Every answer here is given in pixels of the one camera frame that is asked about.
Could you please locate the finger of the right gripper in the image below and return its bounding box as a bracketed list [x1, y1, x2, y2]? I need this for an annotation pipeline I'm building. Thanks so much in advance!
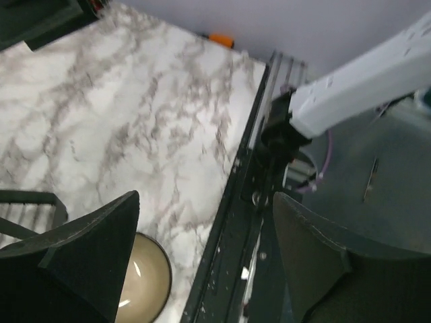
[1, 0, 109, 50]

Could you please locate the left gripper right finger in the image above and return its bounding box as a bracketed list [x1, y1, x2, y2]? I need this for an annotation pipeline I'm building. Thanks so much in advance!
[273, 192, 430, 322]

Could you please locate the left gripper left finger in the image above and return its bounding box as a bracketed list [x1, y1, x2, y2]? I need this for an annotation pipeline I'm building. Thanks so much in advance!
[1, 190, 139, 322]

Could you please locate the black rimmed bowl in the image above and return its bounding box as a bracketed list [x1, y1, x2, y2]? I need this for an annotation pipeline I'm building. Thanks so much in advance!
[115, 233, 172, 323]

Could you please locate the black wire dish rack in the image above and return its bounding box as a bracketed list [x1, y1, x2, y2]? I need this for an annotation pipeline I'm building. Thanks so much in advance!
[1, 190, 68, 247]

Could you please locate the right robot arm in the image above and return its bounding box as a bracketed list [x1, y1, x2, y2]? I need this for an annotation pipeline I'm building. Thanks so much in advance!
[1, 1, 430, 166]

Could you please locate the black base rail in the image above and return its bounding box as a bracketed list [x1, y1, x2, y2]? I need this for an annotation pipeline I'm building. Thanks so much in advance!
[180, 59, 306, 322]

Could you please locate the orange clamp handle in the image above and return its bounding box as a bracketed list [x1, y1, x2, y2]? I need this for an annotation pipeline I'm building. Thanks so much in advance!
[200, 33, 235, 49]

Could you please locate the aluminium frame rail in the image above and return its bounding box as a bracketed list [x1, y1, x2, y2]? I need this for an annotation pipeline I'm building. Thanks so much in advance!
[248, 50, 308, 149]

